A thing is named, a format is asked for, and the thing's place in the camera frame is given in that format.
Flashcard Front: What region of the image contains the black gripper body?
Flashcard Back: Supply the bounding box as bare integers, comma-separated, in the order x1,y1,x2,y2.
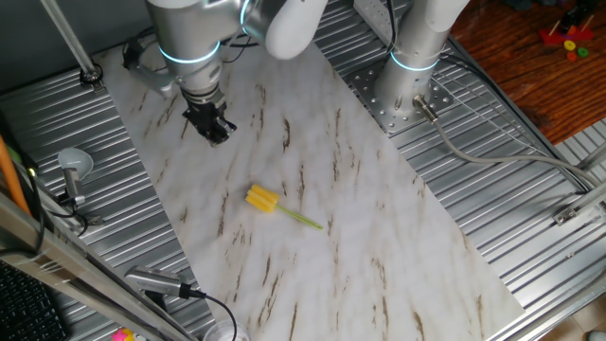
181,97,227,138

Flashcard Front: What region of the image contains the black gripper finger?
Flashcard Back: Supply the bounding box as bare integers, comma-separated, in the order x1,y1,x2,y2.
203,126,226,148
216,117,239,139

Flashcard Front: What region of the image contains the yellow sponge brush green handle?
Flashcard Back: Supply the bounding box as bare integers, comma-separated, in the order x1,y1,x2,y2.
244,183,325,232

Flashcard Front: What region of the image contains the aluminium pole with foot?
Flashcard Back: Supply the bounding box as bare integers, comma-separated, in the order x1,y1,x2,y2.
40,0,104,91

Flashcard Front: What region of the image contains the white power strip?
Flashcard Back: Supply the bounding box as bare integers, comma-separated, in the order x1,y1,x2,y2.
352,0,397,46

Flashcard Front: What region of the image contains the white marble pattern mat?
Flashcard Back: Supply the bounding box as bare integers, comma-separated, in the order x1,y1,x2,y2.
93,40,526,341

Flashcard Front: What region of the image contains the clear plastic cup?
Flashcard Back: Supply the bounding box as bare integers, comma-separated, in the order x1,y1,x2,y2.
202,319,251,341

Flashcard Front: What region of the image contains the orange stick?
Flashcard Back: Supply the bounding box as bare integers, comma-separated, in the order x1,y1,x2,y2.
0,135,30,217

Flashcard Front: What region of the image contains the black keyboard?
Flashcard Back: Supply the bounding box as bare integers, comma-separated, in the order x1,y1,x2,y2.
0,262,70,341

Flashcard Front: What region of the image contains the thin robot wrist cable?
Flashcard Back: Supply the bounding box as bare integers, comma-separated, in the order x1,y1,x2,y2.
221,36,260,65

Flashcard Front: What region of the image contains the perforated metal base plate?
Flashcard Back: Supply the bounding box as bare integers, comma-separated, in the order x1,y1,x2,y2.
348,61,455,136

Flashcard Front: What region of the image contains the silver depth camera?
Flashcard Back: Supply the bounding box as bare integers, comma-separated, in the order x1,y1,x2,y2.
124,264,187,298

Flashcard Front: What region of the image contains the black camera cable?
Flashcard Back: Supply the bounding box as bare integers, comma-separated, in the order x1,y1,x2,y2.
178,282,239,332

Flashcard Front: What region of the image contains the black loose cable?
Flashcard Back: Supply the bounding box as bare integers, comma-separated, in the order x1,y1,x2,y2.
0,165,48,260

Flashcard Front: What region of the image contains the aluminium frame beam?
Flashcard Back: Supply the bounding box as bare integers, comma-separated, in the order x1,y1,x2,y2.
0,191,198,341

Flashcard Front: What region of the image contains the thick grey cable with connector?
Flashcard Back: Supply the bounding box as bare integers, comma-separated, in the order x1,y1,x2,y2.
412,94,602,188

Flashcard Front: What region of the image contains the red ring stacking toy base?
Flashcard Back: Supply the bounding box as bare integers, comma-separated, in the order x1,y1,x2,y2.
538,23,596,46

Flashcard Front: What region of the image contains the aluminium corner bracket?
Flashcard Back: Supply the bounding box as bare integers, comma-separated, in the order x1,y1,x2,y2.
552,204,582,226

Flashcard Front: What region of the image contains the aluminium frame rail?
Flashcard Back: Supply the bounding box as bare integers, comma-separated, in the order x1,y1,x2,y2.
575,143,606,171
567,182,606,214

